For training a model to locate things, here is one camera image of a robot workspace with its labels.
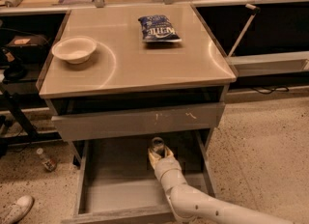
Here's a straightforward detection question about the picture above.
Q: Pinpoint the black cable on floor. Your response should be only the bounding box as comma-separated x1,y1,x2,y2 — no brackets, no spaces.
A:
250,86,291,95

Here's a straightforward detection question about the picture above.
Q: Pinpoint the white paper bowl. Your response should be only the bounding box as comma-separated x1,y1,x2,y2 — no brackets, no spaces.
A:
51,36,97,64

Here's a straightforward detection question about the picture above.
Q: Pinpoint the black box with label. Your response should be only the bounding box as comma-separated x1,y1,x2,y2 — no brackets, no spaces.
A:
5,35,48,52

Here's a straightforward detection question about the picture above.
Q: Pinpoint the blue Kettle chips bag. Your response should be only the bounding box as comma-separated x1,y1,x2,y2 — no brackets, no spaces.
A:
138,14,182,42

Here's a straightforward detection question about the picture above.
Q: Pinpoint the white sneaker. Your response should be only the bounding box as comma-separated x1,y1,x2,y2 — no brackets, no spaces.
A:
0,195,34,224

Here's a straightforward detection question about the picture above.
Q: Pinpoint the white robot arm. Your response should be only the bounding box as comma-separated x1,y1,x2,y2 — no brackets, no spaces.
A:
149,148,294,224

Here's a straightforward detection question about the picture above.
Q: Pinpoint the plastic bottle on floor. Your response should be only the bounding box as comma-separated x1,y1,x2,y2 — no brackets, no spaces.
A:
36,148,57,172

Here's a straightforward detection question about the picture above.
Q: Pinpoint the black stand frame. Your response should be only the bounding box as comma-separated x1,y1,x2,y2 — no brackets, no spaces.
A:
0,86,61,157

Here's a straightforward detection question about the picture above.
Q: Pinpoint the white stick with black tip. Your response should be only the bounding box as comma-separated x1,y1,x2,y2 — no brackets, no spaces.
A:
228,4,261,57

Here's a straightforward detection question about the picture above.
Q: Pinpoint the open grey middle drawer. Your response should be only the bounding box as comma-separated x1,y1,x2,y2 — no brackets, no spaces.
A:
63,128,216,224

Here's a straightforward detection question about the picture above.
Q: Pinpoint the silver redbull can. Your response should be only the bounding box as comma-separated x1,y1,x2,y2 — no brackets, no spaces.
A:
151,137,165,156

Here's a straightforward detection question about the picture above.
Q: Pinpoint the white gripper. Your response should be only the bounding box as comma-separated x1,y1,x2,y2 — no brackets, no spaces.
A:
148,147,183,183

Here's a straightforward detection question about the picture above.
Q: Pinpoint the closed grey top drawer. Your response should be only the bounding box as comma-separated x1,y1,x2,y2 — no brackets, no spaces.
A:
52,102,225,141

